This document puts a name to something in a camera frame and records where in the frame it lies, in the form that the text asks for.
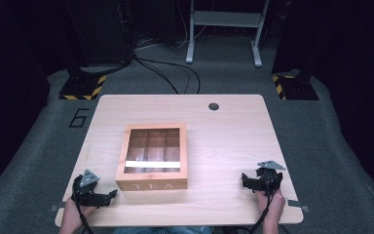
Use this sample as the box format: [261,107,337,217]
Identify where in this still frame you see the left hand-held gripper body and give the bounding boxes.
[72,169,111,208]

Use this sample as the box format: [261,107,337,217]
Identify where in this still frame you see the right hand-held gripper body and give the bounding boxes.
[251,159,287,197]

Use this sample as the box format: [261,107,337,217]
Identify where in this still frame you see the wooden tea box glass lid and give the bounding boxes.
[115,123,189,192]

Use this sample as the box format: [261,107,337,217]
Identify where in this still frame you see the person's right hand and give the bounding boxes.
[255,188,287,226]

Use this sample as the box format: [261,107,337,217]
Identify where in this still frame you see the person's left hand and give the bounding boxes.
[59,196,95,229]

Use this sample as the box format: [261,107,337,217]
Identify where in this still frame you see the person's blue jeans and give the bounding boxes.
[112,225,214,234]

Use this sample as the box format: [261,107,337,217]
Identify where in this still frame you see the white metal stand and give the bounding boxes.
[185,0,271,68]

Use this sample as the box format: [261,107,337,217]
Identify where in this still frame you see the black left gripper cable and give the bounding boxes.
[71,184,95,234]

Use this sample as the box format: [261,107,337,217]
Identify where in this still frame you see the grey table bracket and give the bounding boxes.
[48,204,66,214]
[286,199,311,214]

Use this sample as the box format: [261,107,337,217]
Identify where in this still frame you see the black yellow striped base plate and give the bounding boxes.
[271,68,319,101]
[58,74,107,101]

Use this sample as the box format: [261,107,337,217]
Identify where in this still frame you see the black floor cables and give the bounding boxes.
[77,53,203,96]

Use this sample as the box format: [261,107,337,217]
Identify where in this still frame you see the white cables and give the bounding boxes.
[134,0,208,52]

